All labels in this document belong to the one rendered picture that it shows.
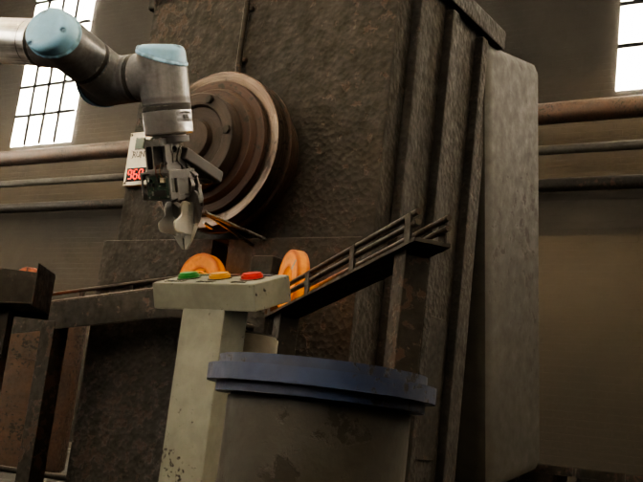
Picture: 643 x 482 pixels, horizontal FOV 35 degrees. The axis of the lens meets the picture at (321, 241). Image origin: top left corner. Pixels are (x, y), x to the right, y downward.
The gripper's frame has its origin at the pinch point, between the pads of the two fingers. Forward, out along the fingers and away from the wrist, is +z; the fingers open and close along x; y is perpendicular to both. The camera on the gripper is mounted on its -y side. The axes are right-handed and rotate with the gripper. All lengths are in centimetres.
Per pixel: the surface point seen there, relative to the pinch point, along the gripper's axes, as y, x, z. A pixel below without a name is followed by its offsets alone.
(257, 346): -8.1, 8.3, 21.4
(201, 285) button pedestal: 5.7, 7.4, 7.3
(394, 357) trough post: -11.0, 36.6, 22.9
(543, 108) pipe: -660, -177, -33
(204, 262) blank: -74, -59, 14
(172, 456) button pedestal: 14.8, 4.8, 36.5
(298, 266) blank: -53, -12, 12
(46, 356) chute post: -62, -114, 41
